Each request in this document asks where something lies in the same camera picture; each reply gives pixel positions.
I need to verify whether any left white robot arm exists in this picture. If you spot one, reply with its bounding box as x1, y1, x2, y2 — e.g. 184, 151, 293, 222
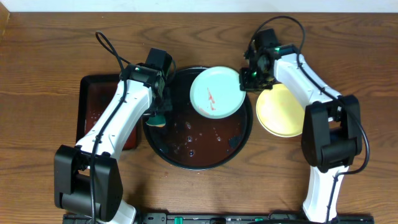
54, 63, 170, 223

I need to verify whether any black rectangular tray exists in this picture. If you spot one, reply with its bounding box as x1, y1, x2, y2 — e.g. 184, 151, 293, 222
75, 73, 139, 151

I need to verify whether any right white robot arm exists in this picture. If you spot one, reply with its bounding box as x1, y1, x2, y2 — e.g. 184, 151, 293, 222
239, 40, 369, 223

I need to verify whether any round black tray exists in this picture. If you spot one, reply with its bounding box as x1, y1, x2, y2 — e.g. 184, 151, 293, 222
142, 67, 253, 170

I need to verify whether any green scrubbing sponge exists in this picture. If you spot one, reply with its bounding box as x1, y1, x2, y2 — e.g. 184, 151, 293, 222
146, 114, 166, 128

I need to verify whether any pale green plate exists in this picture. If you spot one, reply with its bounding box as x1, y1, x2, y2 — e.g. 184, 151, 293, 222
190, 66, 246, 119

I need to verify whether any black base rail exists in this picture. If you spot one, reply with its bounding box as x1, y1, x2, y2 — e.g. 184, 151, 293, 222
62, 212, 375, 224

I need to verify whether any yellow plate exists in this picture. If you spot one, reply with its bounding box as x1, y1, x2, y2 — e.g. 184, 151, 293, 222
256, 84, 305, 138

